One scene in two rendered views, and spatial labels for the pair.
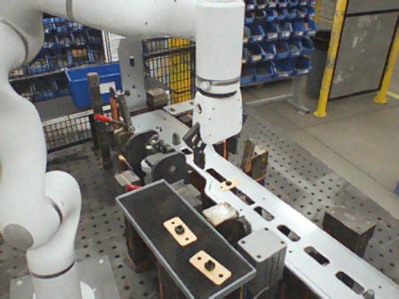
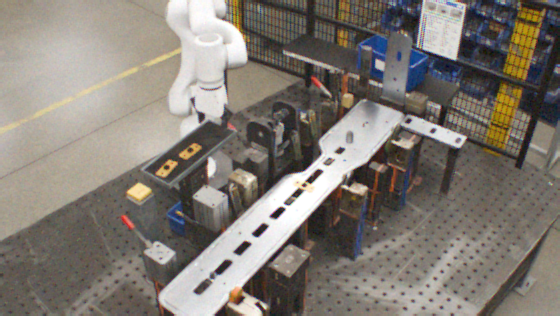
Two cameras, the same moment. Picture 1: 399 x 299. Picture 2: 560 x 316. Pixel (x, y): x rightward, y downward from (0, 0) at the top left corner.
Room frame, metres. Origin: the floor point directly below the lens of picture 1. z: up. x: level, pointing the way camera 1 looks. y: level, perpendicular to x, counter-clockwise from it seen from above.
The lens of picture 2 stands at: (0.30, -1.54, 2.40)
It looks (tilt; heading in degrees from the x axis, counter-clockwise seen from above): 39 degrees down; 70
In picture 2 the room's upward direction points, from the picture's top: straight up
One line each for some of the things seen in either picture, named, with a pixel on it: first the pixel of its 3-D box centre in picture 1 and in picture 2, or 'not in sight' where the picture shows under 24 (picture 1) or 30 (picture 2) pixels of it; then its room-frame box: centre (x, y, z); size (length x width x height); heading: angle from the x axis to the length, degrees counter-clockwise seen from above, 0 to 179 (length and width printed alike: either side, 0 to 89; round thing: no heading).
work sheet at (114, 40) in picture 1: (121, 30); (441, 26); (1.85, 0.42, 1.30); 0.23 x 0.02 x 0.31; 125
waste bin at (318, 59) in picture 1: (326, 65); not in sight; (4.13, -1.47, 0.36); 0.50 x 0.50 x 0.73
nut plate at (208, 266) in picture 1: (209, 265); (166, 167); (0.48, -0.01, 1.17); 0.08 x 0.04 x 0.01; 44
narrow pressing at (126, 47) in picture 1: (132, 75); (396, 67); (1.56, 0.33, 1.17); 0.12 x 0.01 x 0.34; 125
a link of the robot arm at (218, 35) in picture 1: (219, 36); (210, 56); (0.65, -0.03, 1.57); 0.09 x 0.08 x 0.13; 172
